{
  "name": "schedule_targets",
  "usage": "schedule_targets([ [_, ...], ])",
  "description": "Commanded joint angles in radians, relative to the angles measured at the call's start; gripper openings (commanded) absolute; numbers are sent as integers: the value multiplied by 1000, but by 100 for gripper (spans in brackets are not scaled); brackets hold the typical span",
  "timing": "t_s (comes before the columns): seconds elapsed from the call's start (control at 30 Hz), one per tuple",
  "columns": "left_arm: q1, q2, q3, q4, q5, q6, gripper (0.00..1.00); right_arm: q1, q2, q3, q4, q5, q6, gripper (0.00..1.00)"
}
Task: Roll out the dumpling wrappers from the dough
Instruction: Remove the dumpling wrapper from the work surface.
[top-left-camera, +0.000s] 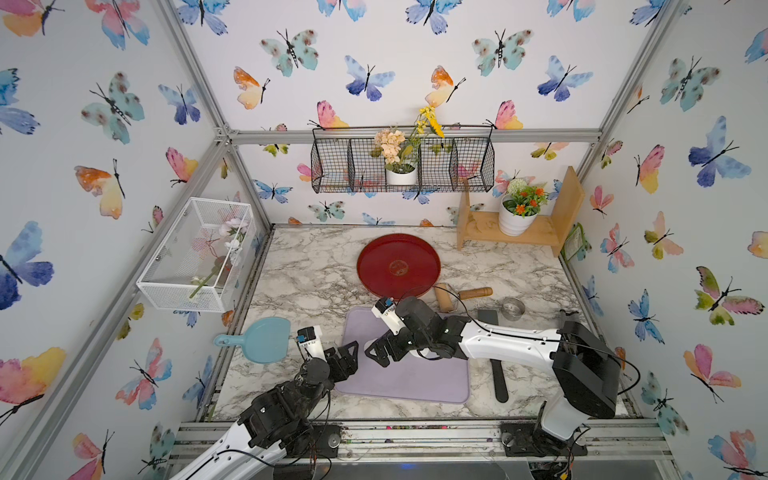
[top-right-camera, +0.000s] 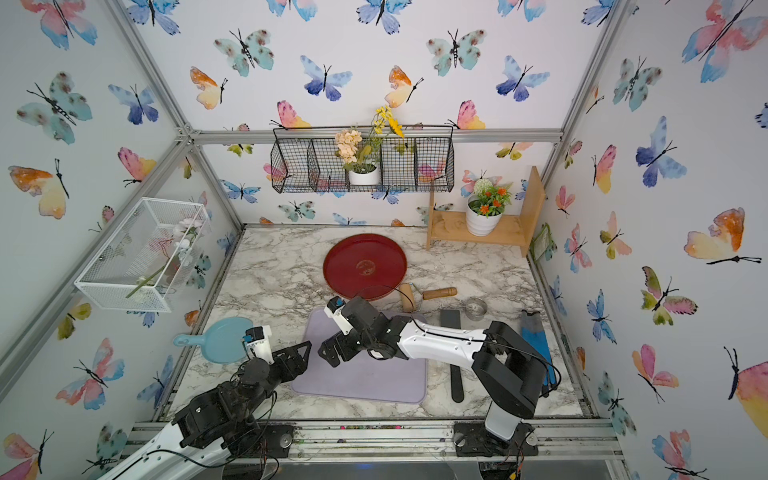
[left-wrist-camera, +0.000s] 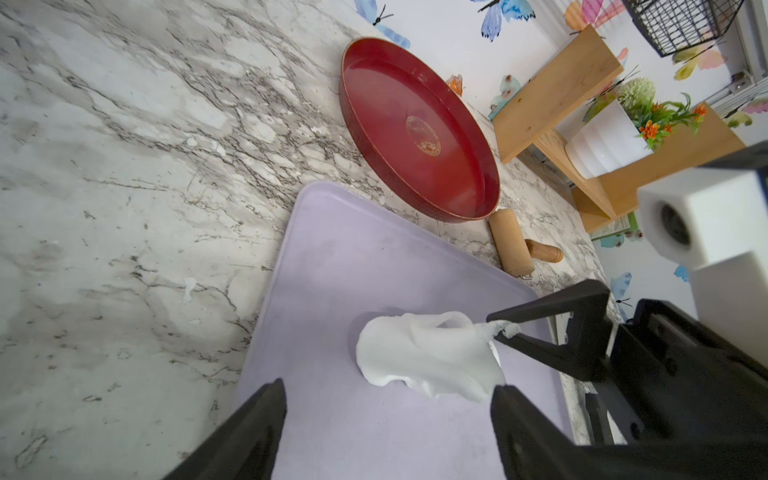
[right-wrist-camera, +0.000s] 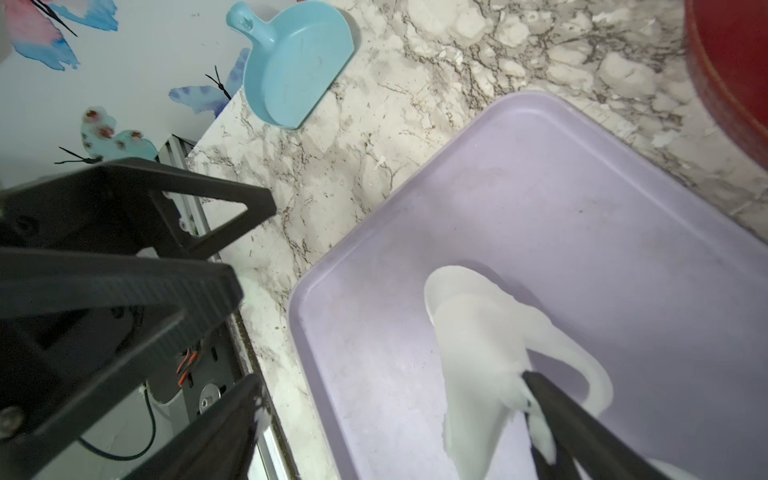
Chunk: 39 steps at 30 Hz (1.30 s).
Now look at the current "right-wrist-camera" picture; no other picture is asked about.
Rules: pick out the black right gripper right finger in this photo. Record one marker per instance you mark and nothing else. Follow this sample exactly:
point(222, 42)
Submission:
point(581, 441)

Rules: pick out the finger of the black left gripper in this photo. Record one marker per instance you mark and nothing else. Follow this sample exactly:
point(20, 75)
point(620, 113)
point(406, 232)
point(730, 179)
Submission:
point(121, 207)
point(58, 391)

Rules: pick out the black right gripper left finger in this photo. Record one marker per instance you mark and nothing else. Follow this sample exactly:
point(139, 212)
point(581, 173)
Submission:
point(220, 444)

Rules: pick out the round cut dough wrapper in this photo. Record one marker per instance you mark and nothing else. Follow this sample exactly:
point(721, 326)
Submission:
point(671, 471)

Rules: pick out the white dough piece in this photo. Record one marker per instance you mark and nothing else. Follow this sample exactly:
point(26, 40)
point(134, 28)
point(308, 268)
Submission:
point(485, 337)

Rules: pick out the lavender silicone mat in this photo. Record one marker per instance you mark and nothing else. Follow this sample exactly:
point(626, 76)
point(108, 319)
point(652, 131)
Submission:
point(667, 293)

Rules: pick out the teal plastic scoop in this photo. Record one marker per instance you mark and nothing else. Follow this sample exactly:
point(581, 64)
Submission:
point(295, 58)

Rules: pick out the red round tray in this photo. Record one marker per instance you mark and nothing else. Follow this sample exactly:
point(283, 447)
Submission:
point(726, 56)

